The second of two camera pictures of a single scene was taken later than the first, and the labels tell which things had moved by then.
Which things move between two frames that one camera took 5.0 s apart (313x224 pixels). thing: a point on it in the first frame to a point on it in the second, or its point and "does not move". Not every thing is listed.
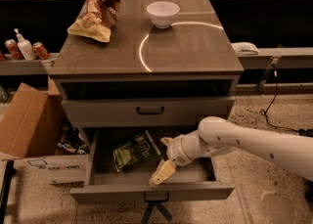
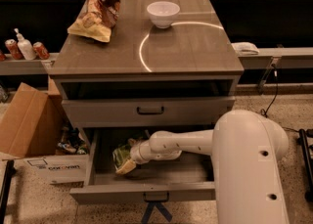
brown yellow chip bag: [101, 12] does not move
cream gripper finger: [164, 169] to [127, 166]
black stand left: [10, 172] does not move
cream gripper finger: [166, 140] to [132, 142]
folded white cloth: [245, 48] does not move
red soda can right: [40, 50] does not move
